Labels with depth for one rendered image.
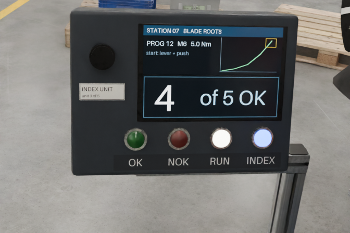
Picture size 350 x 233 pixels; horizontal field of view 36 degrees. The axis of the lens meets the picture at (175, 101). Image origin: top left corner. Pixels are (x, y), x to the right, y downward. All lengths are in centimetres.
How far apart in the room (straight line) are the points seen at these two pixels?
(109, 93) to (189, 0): 337
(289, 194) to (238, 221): 156
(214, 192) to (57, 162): 77
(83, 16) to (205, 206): 186
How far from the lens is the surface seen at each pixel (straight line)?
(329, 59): 405
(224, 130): 63
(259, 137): 64
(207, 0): 396
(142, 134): 61
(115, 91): 60
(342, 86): 125
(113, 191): 244
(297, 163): 76
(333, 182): 270
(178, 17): 60
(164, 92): 61
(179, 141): 61
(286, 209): 79
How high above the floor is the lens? 143
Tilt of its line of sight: 26 degrees down
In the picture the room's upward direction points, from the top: 4 degrees clockwise
